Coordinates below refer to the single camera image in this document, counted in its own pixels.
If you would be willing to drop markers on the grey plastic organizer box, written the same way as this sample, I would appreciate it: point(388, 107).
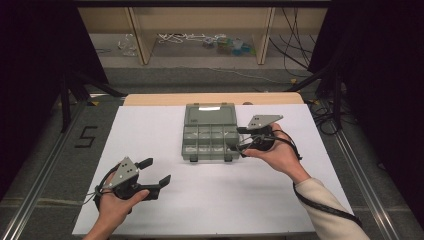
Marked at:
point(210, 116)

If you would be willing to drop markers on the aluminium floor rail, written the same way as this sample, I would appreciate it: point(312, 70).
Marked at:
point(40, 176)
point(363, 180)

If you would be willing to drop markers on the wooden shelf unit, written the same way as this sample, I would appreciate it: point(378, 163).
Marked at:
point(200, 18)

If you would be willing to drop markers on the person's left hand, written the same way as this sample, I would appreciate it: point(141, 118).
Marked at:
point(115, 208)

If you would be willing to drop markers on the black metal stand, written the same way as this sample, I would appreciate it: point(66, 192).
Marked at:
point(336, 96)
point(65, 100)

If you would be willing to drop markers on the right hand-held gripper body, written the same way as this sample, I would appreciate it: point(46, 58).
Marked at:
point(261, 121)

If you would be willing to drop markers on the wooden table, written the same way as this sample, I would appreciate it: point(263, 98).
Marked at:
point(166, 99)

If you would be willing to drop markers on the pile of colourful toys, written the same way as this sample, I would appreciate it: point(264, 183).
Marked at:
point(230, 46)

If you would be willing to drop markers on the person's right hand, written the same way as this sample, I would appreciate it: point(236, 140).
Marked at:
point(283, 156)

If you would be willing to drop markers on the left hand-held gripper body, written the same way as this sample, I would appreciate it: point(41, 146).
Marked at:
point(125, 170)

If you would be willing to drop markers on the white paper sheet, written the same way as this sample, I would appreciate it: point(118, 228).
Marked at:
point(206, 200)

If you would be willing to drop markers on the clear plastic bag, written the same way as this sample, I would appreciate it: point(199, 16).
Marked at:
point(128, 45)

